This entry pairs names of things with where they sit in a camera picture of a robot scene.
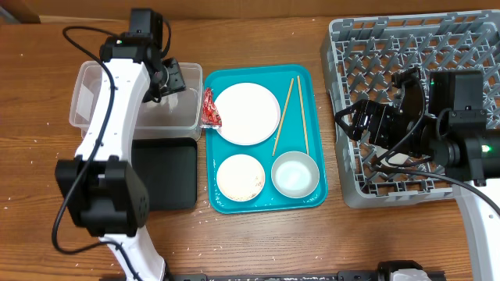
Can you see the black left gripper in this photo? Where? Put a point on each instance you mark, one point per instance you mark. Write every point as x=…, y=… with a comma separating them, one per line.
x=177, y=81

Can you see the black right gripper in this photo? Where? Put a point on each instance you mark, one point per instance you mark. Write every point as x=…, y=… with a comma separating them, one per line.
x=381, y=113

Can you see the red snack wrapper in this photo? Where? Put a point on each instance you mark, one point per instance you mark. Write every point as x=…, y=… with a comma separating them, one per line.
x=210, y=116

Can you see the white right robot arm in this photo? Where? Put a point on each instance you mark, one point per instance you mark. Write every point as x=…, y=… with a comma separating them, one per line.
x=440, y=131

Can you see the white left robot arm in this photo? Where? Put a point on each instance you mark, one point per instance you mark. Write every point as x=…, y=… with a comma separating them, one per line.
x=101, y=191

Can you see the grey dishwasher rack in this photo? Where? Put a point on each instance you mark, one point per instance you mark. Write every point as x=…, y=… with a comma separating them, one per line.
x=359, y=55

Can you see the clear plastic bin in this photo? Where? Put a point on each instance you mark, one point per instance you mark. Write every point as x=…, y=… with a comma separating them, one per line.
x=176, y=116

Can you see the teal serving tray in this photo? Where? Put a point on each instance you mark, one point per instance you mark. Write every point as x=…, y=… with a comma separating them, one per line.
x=276, y=79

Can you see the white paper cup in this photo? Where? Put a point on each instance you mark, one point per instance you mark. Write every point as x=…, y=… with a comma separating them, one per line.
x=397, y=159

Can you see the grey bowl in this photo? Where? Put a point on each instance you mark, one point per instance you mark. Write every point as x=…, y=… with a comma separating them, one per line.
x=295, y=174

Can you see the large white plate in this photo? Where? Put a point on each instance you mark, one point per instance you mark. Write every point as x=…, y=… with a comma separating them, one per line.
x=250, y=113

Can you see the black tray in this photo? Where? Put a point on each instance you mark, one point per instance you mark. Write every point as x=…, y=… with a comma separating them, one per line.
x=168, y=169

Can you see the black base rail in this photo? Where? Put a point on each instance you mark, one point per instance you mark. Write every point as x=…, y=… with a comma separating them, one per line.
x=386, y=270

